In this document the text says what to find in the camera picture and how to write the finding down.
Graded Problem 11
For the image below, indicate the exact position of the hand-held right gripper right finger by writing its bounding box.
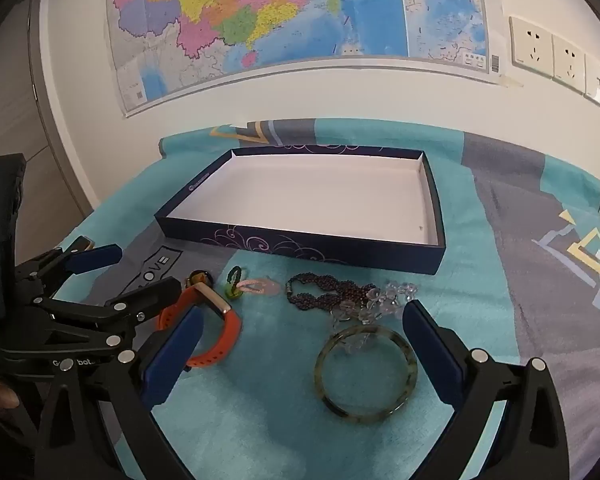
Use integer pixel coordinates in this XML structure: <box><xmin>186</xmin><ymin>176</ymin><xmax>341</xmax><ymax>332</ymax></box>
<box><xmin>401</xmin><ymin>300</ymin><xmax>571</xmax><ymax>480</ymax></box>

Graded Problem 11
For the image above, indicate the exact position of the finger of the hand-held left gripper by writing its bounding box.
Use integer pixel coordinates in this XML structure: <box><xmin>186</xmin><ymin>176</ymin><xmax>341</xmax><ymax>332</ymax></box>
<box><xmin>0</xmin><ymin>276</ymin><xmax>183</xmax><ymax>356</ymax></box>
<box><xmin>15</xmin><ymin>236</ymin><xmax>122</xmax><ymax>306</ymax></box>

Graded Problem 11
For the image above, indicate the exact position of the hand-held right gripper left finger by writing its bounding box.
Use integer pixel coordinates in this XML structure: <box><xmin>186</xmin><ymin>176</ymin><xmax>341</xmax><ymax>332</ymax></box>
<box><xmin>32</xmin><ymin>305</ymin><xmax>206</xmax><ymax>480</ymax></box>

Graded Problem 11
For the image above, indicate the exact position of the orange smart watch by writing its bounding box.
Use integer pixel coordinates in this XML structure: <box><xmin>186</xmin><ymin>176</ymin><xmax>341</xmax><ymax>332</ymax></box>
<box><xmin>157</xmin><ymin>281</ymin><xmax>243</xmax><ymax>368</ymax></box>

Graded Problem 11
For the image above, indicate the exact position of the clear crystal bead bracelet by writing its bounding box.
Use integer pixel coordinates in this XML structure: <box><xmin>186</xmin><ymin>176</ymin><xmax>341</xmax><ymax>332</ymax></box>
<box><xmin>330</xmin><ymin>280</ymin><xmax>420</xmax><ymax>352</ymax></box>

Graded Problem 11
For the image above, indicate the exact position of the green beaded ring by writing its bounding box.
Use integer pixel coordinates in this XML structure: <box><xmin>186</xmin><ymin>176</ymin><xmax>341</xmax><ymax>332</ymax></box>
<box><xmin>226</xmin><ymin>266</ymin><xmax>244</xmax><ymax>302</ymax></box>

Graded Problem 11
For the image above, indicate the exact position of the green mottled bangle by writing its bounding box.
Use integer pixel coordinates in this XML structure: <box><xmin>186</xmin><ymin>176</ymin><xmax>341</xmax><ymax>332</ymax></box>
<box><xmin>314</xmin><ymin>324</ymin><xmax>419</xmax><ymax>420</ymax></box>

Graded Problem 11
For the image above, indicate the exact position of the pink hair clip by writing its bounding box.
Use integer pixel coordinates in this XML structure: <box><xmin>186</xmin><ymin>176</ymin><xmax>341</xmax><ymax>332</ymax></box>
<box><xmin>239</xmin><ymin>277</ymin><xmax>282</xmax><ymax>299</ymax></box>

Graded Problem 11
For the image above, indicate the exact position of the dark purple bead bracelet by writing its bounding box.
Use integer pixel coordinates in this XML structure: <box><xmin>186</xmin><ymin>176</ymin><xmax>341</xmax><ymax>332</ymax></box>
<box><xmin>285</xmin><ymin>272</ymin><xmax>381</xmax><ymax>313</ymax></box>

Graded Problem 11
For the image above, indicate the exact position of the dark blue shallow box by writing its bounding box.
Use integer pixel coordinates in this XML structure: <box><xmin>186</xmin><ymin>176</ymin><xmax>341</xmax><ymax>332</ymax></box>
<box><xmin>154</xmin><ymin>145</ymin><xmax>447</xmax><ymax>276</ymax></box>

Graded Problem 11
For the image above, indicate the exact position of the teal and grey printed blanket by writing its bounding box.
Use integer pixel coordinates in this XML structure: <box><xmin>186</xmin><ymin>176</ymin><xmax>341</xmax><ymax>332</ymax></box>
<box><xmin>50</xmin><ymin>119</ymin><xmax>600</xmax><ymax>480</ymax></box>

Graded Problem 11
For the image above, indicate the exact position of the grey wooden door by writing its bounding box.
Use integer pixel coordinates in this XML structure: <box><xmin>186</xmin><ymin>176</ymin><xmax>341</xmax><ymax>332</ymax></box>
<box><xmin>0</xmin><ymin>0</ymin><xmax>96</xmax><ymax>241</ymax></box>

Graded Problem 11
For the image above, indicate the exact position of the colourful wall map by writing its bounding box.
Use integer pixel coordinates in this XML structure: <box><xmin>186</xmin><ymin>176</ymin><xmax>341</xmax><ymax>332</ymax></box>
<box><xmin>104</xmin><ymin>0</ymin><xmax>501</xmax><ymax>118</ymax></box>

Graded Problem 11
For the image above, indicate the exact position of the white wall socket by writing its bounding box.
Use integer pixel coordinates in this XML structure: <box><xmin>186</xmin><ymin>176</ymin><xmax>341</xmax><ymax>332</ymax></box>
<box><xmin>584</xmin><ymin>52</ymin><xmax>600</xmax><ymax>111</ymax></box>
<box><xmin>509</xmin><ymin>16</ymin><xmax>556</xmax><ymax>80</ymax></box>
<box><xmin>551</xmin><ymin>34</ymin><xmax>588</xmax><ymax>95</ymax></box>

